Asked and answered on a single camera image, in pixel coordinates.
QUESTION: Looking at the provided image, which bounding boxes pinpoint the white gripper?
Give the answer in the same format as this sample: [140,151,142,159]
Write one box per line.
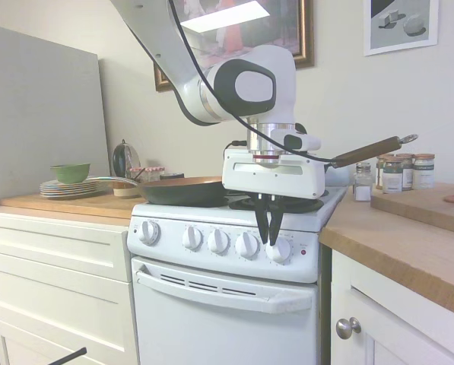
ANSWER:
[221,146,327,246]

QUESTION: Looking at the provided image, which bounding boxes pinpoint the white burner knob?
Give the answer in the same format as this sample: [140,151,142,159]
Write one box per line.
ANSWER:
[181,225,205,252]
[207,228,231,256]
[265,235,294,264]
[234,231,261,262]

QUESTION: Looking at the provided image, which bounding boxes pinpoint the white electric stove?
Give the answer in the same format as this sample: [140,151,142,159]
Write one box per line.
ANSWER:
[126,163,351,365]

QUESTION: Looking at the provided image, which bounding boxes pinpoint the copper frying pan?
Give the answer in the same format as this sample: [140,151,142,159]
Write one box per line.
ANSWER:
[85,175,232,208]

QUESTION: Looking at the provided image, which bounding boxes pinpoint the glass salt shaker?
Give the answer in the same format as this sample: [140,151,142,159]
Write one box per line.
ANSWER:
[352,161,373,202]

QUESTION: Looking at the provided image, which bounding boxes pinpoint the white oven door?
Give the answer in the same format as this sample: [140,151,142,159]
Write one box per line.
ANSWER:
[130,255,319,365]

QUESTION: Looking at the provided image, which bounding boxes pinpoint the white oven temperature knob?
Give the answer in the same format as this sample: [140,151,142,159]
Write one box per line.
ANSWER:
[138,219,162,246]

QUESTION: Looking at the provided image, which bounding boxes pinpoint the spice jar brown contents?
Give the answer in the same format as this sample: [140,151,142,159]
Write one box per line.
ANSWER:
[375,153,396,191]

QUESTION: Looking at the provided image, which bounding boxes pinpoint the silver cabinet knob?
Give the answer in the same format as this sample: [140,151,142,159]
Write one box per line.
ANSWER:
[335,316,363,341]

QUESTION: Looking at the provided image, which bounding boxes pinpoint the spice jar green contents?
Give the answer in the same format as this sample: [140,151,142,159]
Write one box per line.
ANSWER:
[382,157,405,195]

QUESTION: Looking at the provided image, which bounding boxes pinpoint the small tan bowl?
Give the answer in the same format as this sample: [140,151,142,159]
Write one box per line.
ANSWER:
[112,181,146,200]

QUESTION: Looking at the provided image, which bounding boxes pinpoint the spice jar dark label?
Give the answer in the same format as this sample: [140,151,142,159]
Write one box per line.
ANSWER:
[395,153,416,192]

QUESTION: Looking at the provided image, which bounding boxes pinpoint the thick wooden cutting board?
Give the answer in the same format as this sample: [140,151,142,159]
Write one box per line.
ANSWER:
[370,183,454,237]

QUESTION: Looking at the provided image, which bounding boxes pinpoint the round black silver-rimmed object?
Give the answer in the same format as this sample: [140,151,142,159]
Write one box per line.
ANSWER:
[112,138,141,179]

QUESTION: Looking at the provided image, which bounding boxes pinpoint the spice jar white label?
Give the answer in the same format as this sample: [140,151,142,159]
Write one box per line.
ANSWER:
[412,153,437,190]

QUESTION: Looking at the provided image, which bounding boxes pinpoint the white door cabinet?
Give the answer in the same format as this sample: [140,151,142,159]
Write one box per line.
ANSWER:
[329,248,454,365]

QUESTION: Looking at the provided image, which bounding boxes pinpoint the thin wooden cutting board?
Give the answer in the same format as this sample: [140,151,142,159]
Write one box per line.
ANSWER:
[0,191,146,221]

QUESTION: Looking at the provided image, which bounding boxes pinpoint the gold framed painting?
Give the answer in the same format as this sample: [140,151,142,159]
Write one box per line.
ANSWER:
[153,0,316,93]

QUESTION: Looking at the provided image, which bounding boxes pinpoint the stack of pale plates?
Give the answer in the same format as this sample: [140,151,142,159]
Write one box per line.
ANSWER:
[39,179,112,200]

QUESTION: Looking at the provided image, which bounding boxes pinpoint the green bowl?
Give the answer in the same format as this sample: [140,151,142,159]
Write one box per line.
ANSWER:
[49,162,92,185]

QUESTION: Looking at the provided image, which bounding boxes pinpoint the white drawer cabinet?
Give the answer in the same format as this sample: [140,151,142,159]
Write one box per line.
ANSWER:
[0,206,141,365]

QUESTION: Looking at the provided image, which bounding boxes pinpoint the grey shapes poster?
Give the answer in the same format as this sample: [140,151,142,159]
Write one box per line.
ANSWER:
[363,0,440,58]

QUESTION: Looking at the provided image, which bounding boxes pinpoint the black tripod leg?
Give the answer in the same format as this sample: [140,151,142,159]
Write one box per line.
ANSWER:
[45,346,87,365]

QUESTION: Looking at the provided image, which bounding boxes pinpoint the white oven door handle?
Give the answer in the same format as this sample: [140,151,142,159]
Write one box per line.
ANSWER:
[135,265,313,316]

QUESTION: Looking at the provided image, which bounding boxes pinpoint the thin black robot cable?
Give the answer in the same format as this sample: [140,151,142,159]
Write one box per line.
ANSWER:
[167,0,336,164]

